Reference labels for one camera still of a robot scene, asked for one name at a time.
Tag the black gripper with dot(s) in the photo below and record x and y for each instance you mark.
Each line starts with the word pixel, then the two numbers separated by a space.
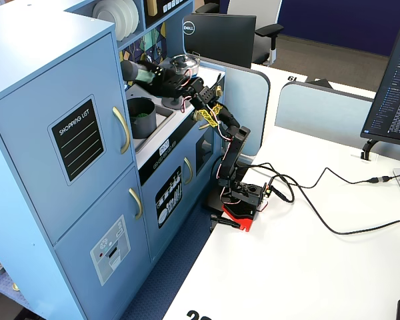
pixel 158 76

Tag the gray salt shaker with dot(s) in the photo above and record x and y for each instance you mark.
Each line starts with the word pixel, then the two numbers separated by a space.
pixel 130 70

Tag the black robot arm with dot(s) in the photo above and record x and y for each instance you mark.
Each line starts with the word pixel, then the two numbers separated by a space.
pixel 231 156

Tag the steel toy pot with lid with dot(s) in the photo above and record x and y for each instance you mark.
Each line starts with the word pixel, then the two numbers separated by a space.
pixel 183 63

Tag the green toy peas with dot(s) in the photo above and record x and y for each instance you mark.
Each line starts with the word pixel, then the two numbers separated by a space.
pixel 140 114

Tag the gray toy pot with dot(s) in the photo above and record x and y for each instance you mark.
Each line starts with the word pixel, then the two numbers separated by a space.
pixel 145 128

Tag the gold toy stove knob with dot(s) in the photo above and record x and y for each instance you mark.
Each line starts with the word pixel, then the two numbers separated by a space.
pixel 196 115
pixel 218 90

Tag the white toy plate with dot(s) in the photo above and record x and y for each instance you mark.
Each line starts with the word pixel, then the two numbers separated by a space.
pixel 135 13
pixel 125 16
pixel 105 20

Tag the wooden utensil block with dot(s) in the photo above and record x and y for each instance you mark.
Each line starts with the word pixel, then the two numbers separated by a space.
pixel 152 7

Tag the black Dell monitor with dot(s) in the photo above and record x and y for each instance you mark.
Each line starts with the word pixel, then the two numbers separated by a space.
pixel 220 40

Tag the light blue rounded desk divider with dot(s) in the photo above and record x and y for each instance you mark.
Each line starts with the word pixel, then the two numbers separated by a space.
pixel 246 100
pixel 320 113

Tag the white black office chair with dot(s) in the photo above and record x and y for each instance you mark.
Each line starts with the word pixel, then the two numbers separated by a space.
pixel 253 10

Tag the blue toy kitchen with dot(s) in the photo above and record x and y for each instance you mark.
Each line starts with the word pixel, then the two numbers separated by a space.
pixel 36 133

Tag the black table clamp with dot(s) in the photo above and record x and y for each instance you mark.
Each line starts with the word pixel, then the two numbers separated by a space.
pixel 223 220

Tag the small controller board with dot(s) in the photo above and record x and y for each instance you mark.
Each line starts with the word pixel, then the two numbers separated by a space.
pixel 269 191

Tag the monitor showing code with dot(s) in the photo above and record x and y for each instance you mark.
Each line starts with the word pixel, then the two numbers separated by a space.
pixel 396 100

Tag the red robot base plate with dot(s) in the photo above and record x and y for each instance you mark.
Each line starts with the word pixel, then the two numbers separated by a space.
pixel 243 221

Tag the navy blue partition wall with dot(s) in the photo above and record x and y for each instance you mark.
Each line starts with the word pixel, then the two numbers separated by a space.
pixel 336 23

